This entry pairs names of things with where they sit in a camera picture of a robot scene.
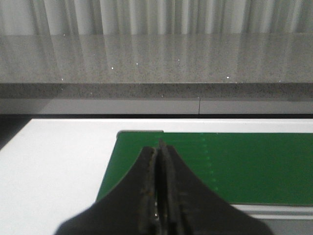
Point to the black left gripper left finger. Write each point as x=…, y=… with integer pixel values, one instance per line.
x=128, y=209

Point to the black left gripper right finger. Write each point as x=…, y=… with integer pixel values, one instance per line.
x=187, y=206

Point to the grey stone counter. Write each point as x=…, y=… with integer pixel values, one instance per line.
x=267, y=74

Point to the white pleated curtain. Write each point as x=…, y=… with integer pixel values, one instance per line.
x=110, y=17

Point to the aluminium conveyor frame rail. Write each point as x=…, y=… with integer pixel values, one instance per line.
x=281, y=211

